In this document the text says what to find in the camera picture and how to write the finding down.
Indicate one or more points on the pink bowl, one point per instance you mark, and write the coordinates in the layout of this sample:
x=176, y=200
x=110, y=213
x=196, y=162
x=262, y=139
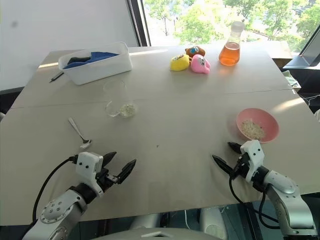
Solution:
x=271, y=125

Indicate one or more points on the glass flask with orange liquid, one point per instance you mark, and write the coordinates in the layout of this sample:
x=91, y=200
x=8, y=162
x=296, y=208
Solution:
x=230, y=56

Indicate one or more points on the yellow plush toy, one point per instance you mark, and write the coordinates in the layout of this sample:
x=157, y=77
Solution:
x=179, y=63

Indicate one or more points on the brown plush toy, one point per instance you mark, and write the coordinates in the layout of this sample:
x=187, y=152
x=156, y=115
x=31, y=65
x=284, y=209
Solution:
x=196, y=50

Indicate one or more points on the black monitor stand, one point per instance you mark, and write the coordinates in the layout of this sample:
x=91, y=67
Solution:
x=310, y=53

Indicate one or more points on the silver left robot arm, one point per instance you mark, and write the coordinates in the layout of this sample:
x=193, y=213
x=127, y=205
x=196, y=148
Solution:
x=57, y=207

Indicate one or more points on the black window frame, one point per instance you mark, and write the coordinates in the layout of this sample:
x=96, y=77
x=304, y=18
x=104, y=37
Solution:
x=137, y=22

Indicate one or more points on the green cloth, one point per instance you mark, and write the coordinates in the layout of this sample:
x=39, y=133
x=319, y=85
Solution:
x=292, y=80

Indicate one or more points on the dark pen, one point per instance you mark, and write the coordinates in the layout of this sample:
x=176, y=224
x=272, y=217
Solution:
x=56, y=77

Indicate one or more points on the silver metal spoon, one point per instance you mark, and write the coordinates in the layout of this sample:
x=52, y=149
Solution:
x=86, y=144

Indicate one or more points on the blue cloth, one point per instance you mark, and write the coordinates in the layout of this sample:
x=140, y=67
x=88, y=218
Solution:
x=100, y=56

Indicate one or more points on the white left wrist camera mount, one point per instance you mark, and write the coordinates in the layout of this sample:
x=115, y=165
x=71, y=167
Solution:
x=87, y=166

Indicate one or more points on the white plastic bin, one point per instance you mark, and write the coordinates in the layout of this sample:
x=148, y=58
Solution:
x=100, y=68

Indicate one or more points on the white rounded robot leg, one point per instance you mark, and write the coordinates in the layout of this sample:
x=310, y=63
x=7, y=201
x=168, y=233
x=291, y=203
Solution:
x=212, y=222
x=145, y=221

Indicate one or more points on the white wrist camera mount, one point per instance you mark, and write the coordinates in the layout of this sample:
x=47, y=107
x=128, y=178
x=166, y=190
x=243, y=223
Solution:
x=87, y=166
x=253, y=155

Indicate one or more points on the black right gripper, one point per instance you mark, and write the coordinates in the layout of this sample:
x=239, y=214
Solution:
x=241, y=166

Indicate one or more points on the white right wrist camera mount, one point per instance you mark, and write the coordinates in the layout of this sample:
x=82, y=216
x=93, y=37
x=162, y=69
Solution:
x=253, y=155

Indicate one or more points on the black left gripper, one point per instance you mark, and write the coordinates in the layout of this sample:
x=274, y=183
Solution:
x=106, y=178

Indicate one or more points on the pink plush toy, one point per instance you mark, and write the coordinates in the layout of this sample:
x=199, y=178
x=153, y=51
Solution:
x=199, y=64

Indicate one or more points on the clear glass beaker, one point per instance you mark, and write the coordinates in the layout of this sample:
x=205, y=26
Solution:
x=112, y=110

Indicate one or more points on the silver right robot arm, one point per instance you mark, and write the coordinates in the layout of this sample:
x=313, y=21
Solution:
x=285, y=187

